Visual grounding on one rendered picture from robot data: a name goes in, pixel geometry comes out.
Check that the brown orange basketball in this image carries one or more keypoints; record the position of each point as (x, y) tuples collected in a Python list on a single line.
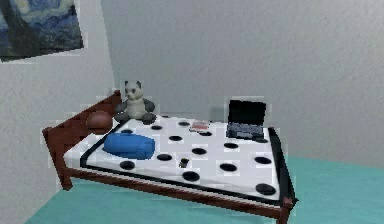
[(99, 121)]

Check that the black open laptop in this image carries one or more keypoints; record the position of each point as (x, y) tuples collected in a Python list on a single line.
[(246, 120)]

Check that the dark blue framed wall painting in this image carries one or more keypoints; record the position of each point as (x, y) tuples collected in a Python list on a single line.
[(36, 26)]

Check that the grey white panda plush toy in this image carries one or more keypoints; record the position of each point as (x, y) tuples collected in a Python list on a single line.
[(136, 104)]

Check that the blue pillow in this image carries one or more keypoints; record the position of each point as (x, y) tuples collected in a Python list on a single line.
[(129, 146)]

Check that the brown wooden bed dotted cover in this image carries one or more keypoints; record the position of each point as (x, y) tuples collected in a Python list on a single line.
[(213, 160)]

